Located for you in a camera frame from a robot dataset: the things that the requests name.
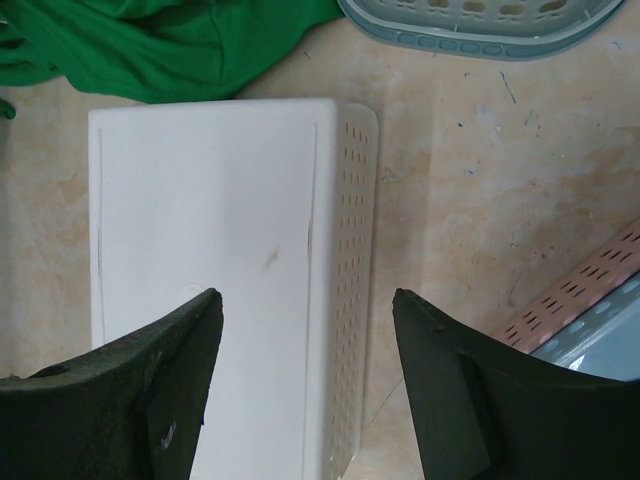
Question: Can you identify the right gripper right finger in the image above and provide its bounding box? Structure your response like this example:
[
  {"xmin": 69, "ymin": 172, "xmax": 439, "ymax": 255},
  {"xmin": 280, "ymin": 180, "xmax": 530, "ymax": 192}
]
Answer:
[{"xmin": 393, "ymin": 289, "xmax": 639, "ymax": 479}]

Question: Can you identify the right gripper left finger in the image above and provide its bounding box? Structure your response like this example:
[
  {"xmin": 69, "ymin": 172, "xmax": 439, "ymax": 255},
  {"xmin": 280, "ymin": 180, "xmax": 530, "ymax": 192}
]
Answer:
[{"xmin": 1, "ymin": 289, "xmax": 223, "ymax": 479}]

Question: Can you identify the white perforated tray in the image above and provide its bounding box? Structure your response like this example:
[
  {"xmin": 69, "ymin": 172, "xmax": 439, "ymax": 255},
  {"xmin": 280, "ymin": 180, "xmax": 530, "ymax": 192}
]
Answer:
[{"xmin": 88, "ymin": 98, "xmax": 379, "ymax": 479}]

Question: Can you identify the light blue perforated basket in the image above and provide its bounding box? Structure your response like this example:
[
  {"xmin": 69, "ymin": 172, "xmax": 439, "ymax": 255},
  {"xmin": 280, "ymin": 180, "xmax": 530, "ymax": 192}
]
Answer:
[{"xmin": 338, "ymin": 0, "xmax": 625, "ymax": 61}]

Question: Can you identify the blue grey perforated tray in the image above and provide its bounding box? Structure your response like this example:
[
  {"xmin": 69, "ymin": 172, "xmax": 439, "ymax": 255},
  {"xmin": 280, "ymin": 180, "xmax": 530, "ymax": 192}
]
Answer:
[{"xmin": 532, "ymin": 274, "xmax": 640, "ymax": 381}]

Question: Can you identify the pink perforated tray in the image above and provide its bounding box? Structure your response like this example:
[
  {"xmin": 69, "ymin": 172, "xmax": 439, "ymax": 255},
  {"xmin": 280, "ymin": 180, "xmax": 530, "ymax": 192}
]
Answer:
[{"xmin": 492, "ymin": 221, "xmax": 639, "ymax": 354}]

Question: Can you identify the green cloth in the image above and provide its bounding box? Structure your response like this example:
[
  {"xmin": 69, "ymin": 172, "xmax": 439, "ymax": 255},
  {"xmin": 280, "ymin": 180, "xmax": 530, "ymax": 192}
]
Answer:
[{"xmin": 1, "ymin": 1, "xmax": 343, "ymax": 104}]

